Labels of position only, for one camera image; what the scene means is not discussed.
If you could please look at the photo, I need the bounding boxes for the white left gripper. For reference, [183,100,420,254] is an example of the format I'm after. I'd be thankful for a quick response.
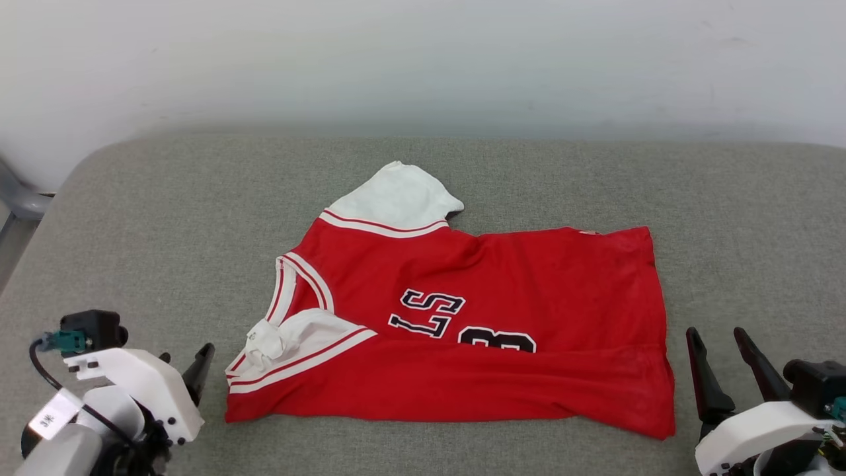
[64,342,215,445]

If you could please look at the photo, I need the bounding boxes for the black cable with teal plug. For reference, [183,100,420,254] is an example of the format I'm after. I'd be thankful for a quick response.
[816,397,846,457]
[28,331,136,444]

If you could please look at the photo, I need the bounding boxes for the red and white basketball jersey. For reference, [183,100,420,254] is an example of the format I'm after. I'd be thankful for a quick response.
[225,161,676,440]

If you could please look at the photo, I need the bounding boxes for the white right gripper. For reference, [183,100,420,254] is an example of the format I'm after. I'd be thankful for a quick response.
[685,327,837,476]

